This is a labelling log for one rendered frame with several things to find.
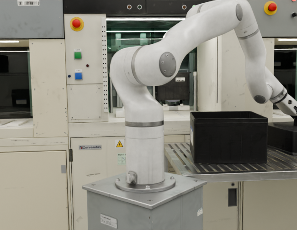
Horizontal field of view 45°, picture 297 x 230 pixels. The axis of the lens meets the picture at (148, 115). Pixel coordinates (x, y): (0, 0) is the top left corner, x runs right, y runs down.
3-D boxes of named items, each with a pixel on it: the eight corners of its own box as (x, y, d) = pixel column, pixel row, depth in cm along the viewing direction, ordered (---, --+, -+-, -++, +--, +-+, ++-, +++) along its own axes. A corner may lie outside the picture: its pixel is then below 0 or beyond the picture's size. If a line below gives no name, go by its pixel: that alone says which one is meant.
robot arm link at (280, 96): (287, 85, 153) (291, 90, 154) (276, 85, 162) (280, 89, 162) (274, 99, 153) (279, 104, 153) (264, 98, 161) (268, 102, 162)
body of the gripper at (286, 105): (290, 89, 153) (306, 107, 156) (277, 89, 163) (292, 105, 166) (279, 102, 153) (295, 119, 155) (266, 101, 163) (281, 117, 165)
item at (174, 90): (155, 106, 231) (154, 57, 227) (151, 104, 251) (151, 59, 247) (192, 105, 233) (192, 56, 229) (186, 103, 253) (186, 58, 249)
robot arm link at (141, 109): (142, 128, 101) (140, 43, 98) (104, 122, 114) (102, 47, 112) (172, 123, 109) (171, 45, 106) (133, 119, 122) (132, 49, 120)
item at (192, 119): (189, 148, 162) (189, 111, 160) (251, 148, 161) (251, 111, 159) (193, 163, 135) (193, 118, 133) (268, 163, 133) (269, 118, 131)
